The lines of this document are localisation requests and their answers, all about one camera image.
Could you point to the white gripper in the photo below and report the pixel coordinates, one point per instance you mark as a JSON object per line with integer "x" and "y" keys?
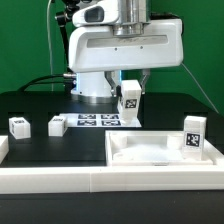
{"x": 119, "y": 36}

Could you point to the white square table top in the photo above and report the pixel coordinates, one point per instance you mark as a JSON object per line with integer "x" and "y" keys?
{"x": 147, "y": 148}

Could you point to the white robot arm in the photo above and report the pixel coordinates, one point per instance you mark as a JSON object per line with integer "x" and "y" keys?
{"x": 92, "y": 87}

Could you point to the white marker base plate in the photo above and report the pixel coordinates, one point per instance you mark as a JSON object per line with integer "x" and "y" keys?
{"x": 98, "y": 120}

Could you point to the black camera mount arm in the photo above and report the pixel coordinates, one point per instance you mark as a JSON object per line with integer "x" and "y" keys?
{"x": 62, "y": 18}

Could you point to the white U-shaped obstacle wall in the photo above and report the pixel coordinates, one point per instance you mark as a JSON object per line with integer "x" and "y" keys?
{"x": 115, "y": 178}

